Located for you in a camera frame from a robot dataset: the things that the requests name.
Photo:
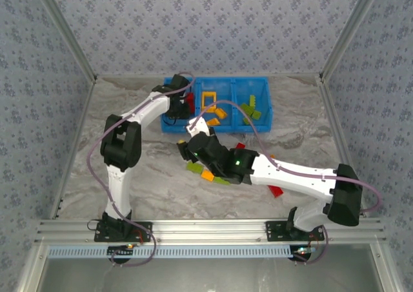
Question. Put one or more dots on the small red lego brick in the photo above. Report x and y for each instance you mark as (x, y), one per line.
(192, 108)

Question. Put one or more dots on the yellow lego window frame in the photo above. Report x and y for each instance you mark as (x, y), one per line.
(209, 93)

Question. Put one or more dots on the small green lego brick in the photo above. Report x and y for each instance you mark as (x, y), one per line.
(257, 115)
(246, 121)

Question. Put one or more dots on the blue three-compartment plastic bin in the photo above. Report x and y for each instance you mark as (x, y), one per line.
(258, 89)

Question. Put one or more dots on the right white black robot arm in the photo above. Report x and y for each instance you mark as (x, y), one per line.
(290, 176)

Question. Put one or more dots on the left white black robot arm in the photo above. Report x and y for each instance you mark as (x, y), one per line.
(119, 182)

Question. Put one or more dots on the small black controller board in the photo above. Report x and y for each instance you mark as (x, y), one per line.
(303, 250)
(121, 250)

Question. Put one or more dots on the grey metal panel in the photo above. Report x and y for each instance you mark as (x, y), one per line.
(206, 276)

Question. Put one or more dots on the right arm white wrist camera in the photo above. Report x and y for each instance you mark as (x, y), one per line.
(200, 126)

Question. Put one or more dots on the long aluminium extrusion rail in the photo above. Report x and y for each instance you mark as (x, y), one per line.
(206, 230)

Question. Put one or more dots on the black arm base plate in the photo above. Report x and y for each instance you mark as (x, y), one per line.
(100, 237)
(274, 234)

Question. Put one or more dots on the aluminium table side rail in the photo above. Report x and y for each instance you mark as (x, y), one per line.
(75, 140)
(338, 127)

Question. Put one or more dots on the thin aluminium table edge rail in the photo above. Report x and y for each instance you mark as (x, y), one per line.
(290, 75)

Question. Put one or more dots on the aluminium corner post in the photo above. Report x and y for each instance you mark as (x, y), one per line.
(67, 31)
(350, 31)

